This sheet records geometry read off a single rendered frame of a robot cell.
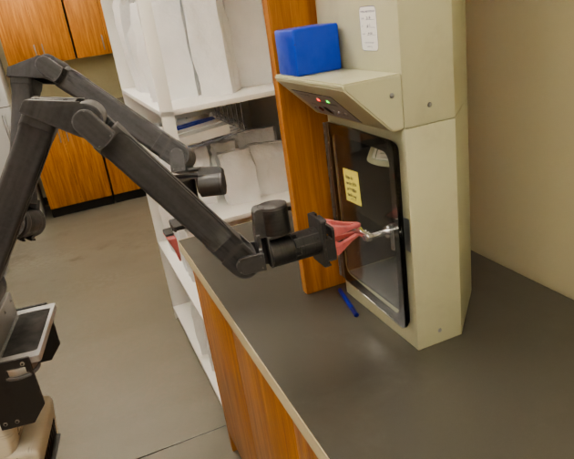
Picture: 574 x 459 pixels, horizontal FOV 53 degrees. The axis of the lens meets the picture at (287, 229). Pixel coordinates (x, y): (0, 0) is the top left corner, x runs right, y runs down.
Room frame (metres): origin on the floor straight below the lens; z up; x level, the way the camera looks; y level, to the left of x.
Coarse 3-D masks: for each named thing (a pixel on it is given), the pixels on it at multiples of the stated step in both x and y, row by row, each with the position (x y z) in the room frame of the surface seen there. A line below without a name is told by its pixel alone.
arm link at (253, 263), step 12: (264, 204) 1.05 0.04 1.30; (276, 204) 1.04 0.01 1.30; (252, 216) 1.04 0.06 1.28; (264, 216) 1.02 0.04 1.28; (276, 216) 1.02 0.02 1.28; (288, 216) 1.04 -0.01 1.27; (252, 228) 1.05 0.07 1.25; (264, 228) 1.02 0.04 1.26; (276, 228) 1.01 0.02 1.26; (288, 228) 1.03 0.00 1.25; (240, 264) 0.99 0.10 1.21; (252, 264) 0.99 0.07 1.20; (264, 264) 1.00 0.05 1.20
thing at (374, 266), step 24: (336, 144) 1.25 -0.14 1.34; (360, 144) 1.14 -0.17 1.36; (384, 144) 1.04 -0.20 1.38; (336, 168) 1.27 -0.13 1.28; (360, 168) 1.15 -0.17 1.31; (384, 168) 1.05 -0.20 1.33; (336, 192) 1.28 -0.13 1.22; (360, 192) 1.16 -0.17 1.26; (384, 192) 1.06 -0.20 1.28; (360, 216) 1.17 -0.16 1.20; (384, 216) 1.06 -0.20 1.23; (360, 240) 1.18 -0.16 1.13; (384, 240) 1.07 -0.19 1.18; (360, 264) 1.19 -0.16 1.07; (384, 264) 1.08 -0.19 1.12; (360, 288) 1.21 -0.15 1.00; (384, 288) 1.09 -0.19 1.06; (384, 312) 1.10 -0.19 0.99
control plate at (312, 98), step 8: (304, 96) 1.22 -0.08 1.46; (312, 96) 1.17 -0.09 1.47; (320, 96) 1.12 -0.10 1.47; (312, 104) 1.25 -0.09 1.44; (320, 104) 1.19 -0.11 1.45; (328, 104) 1.14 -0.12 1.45; (336, 104) 1.09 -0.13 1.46; (328, 112) 1.21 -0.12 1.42; (336, 112) 1.16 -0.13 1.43; (344, 112) 1.11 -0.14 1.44
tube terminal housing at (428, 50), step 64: (320, 0) 1.29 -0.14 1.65; (384, 0) 1.05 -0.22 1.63; (448, 0) 1.05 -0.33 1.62; (384, 64) 1.06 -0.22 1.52; (448, 64) 1.05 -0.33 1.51; (448, 128) 1.05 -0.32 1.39; (448, 192) 1.04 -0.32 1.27; (448, 256) 1.04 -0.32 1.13; (384, 320) 1.14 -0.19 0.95; (448, 320) 1.04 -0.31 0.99
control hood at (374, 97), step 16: (288, 80) 1.21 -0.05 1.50; (304, 80) 1.13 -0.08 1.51; (320, 80) 1.07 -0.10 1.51; (336, 80) 1.04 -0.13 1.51; (352, 80) 1.01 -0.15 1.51; (368, 80) 1.00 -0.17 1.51; (384, 80) 1.00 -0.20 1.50; (400, 80) 1.02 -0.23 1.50; (336, 96) 1.04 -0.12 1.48; (352, 96) 0.98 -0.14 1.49; (368, 96) 0.99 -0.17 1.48; (384, 96) 1.00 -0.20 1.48; (400, 96) 1.01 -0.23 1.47; (320, 112) 1.28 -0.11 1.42; (352, 112) 1.07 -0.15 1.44; (368, 112) 0.99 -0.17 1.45; (384, 112) 1.00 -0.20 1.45; (400, 112) 1.01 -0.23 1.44; (384, 128) 1.02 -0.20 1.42; (400, 128) 1.01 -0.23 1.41
